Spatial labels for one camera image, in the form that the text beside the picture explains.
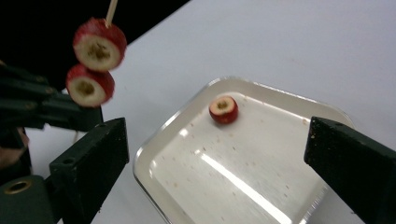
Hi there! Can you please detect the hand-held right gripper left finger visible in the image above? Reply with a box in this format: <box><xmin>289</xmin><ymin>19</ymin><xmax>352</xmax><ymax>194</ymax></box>
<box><xmin>45</xmin><ymin>117</ymin><xmax>130</xmax><ymax>224</ymax></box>

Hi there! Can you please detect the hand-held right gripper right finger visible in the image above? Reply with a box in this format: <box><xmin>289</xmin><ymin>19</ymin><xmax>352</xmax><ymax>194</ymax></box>
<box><xmin>304</xmin><ymin>116</ymin><xmax>396</xmax><ymax>224</ymax></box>

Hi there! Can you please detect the red cored hawthorn fruit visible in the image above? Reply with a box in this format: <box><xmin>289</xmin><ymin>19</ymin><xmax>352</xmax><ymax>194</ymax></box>
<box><xmin>64</xmin><ymin>63</ymin><xmax>116</xmax><ymax>108</ymax></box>
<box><xmin>208</xmin><ymin>95</ymin><xmax>239</xmax><ymax>125</ymax></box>
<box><xmin>72</xmin><ymin>17</ymin><xmax>128</xmax><ymax>73</ymax></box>

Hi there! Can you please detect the white rectangular tray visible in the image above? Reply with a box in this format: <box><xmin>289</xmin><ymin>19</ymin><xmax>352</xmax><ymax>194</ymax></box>
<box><xmin>133</xmin><ymin>76</ymin><xmax>356</xmax><ymax>224</ymax></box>

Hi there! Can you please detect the bamboo skewer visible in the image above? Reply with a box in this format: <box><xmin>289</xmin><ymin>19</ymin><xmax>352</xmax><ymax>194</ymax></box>
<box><xmin>72</xmin><ymin>0</ymin><xmax>120</xmax><ymax>144</ymax></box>

